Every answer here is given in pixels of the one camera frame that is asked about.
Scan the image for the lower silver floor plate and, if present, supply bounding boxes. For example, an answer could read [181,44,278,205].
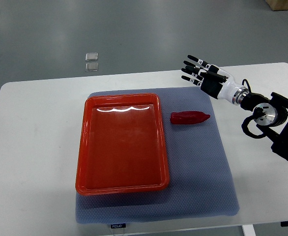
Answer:
[85,62,98,72]

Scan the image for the silver floor plate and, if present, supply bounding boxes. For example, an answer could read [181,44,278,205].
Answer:
[85,52,98,61]
[85,62,98,72]

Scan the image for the black mat label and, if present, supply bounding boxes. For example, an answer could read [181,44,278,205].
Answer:
[111,223,126,229]

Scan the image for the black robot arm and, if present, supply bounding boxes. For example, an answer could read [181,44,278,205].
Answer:
[237,79,288,161]

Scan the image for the blue-grey mesh mat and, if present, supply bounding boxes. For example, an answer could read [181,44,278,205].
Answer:
[76,87,239,224]

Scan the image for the red pepper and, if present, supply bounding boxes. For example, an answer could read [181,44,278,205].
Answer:
[170,111,210,124]

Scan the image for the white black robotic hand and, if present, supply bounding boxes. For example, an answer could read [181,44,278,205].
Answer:
[181,55,243,105]

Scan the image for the cardboard box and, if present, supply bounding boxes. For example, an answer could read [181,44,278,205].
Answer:
[265,0,288,11]

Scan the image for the white table leg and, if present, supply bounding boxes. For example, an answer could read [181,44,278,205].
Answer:
[242,224,256,236]

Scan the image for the upper silver floor plate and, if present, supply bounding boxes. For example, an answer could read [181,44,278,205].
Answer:
[85,52,98,61]

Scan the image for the red plastic tray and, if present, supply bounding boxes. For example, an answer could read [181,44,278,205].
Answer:
[75,93,170,196]

